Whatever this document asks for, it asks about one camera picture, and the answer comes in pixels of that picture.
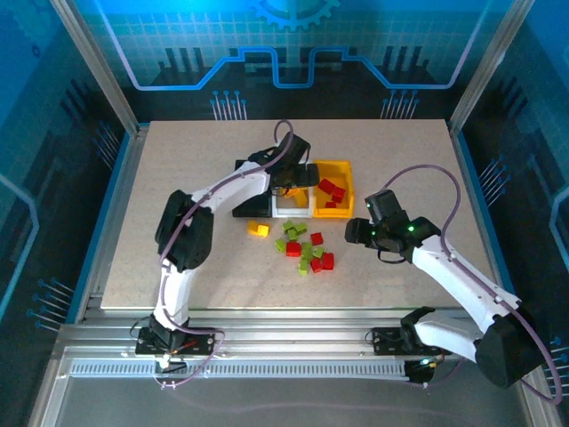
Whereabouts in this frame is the thin black cable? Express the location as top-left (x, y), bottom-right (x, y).
top-left (376, 248), bottom-right (410, 266)

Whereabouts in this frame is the black plastic bin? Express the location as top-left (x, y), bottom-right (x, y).
top-left (231, 157), bottom-right (275, 219)

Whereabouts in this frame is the aluminium frame post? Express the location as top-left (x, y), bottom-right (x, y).
top-left (447, 0), bottom-right (537, 134)
top-left (48, 0), bottom-right (150, 134)

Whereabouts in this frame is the white plastic bin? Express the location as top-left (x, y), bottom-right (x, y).
top-left (271, 189), bottom-right (315, 219)

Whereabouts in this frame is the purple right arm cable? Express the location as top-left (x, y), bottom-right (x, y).
top-left (377, 163), bottom-right (564, 406)

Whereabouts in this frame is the table side rail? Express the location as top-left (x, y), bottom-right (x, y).
top-left (73, 124), bottom-right (150, 324)

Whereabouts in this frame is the yellow plastic bin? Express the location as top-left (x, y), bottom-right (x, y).
top-left (312, 158), bottom-right (356, 219)

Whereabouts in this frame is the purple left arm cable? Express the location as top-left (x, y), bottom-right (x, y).
top-left (153, 119), bottom-right (297, 392)

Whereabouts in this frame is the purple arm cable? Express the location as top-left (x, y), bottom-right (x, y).
top-left (377, 163), bottom-right (564, 406)
top-left (153, 119), bottom-right (297, 392)

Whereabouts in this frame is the slotted cable duct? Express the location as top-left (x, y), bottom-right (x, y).
top-left (68, 359), bottom-right (413, 380)

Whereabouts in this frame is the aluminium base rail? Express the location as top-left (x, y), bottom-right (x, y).
top-left (57, 306), bottom-right (534, 357)

